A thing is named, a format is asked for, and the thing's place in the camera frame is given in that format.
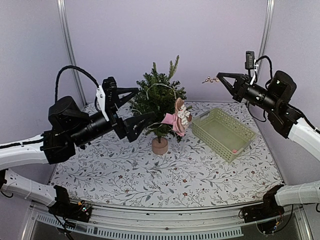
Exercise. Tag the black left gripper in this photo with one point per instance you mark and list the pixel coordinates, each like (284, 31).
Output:
(120, 128)

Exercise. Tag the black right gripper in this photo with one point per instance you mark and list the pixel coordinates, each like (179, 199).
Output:
(238, 94)

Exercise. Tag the gold bell sprig ornament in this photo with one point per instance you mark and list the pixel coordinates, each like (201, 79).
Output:
(211, 80)

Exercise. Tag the small green christmas tree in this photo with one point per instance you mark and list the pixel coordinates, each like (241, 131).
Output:
(160, 143)

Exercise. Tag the clear wire fairy lights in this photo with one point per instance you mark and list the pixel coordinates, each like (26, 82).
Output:
(156, 97)

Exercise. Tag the pink bow ornaments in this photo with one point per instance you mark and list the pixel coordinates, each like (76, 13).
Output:
(180, 119)

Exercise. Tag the pale green perforated basket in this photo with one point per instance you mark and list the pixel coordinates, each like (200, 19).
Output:
(222, 133)

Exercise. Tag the clear battery box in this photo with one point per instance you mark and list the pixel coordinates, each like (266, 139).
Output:
(182, 145)

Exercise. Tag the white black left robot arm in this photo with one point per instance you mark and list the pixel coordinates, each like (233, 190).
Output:
(46, 149)

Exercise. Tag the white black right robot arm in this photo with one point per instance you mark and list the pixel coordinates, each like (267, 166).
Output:
(288, 121)

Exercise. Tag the floral white table mat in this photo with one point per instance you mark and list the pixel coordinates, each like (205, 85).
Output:
(116, 172)

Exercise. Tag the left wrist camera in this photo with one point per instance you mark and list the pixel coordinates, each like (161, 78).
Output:
(106, 99)

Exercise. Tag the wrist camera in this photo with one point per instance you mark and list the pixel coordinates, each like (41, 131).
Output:
(106, 99)
(251, 66)

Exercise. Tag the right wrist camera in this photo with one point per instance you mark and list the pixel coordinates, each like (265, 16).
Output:
(251, 66)

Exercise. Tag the right aluminium frame post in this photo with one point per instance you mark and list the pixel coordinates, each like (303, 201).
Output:
(266, 26)

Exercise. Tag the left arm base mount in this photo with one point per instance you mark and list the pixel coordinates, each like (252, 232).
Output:
(80, 211)

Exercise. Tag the aluminium front rail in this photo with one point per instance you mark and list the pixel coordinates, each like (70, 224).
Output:
(120, 222)

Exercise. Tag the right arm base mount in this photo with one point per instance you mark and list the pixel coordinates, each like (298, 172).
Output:
(270, 214)

